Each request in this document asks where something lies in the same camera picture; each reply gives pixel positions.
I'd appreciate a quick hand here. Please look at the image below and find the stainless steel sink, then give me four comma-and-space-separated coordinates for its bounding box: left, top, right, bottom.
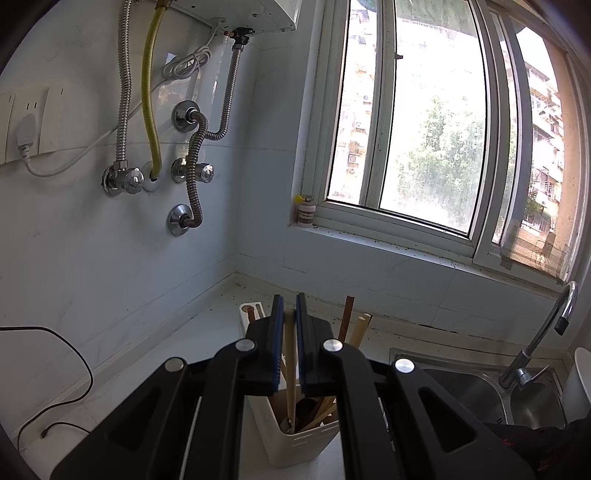
388, 348, 570, 430

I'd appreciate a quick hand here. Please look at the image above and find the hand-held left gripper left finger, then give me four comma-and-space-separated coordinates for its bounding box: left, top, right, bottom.
51, 294, 286, 480

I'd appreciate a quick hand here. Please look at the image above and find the yellow gas hose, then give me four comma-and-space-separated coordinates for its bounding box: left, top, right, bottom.
144, 0, 172, 181

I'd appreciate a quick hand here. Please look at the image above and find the person's dark clothing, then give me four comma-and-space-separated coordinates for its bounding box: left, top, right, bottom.
489, 418, 591, 480

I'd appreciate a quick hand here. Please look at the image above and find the white water heater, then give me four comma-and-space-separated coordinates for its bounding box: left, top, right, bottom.
173, 0, 297, 32

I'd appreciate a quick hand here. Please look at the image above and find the cream plastic utensil holder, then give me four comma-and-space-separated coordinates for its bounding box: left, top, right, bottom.
239, 302, 342, 469

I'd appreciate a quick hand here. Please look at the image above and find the chrome faucet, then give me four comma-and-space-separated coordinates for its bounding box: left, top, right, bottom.
499, 281, 579, 391

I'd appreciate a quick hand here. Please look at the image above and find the white window frame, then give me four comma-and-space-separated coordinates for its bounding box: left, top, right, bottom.
288, 0, 591, 296

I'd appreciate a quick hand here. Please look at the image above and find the small bottle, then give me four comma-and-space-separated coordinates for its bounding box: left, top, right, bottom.
295, 194, 316, 230

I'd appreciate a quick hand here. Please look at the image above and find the translucent taped plastic sheet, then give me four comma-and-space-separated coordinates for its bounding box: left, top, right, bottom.
495, 220, 572, 283

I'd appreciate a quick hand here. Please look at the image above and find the chrome water valve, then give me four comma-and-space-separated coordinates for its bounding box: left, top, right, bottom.
171, 157, 216, 184
102, 161, 147, 198

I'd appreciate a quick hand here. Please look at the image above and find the chrome wall flange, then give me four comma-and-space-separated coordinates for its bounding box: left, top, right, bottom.
166, 204, 193, 237
172, 100, 200, 131

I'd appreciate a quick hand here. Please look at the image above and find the row of white wall sockets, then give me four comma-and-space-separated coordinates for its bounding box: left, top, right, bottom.
0, 87, 64, 163

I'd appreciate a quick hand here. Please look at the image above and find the white plastic container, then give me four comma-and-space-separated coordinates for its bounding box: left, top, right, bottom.
562, 347, 591, 424

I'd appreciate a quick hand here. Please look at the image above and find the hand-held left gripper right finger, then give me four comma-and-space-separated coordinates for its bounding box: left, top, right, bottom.
295, 292, 536, 480

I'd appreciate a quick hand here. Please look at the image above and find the curved corrugated metal hose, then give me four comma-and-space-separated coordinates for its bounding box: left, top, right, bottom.
184, 111, 212, 230

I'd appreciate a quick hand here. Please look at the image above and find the thin black cable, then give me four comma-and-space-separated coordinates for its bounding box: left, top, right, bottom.
41, 422, 93, 437
0, 326, 94, 449

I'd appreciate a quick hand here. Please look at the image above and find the white power cable with plug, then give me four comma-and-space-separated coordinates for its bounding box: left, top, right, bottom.
14, 30, 219, 178

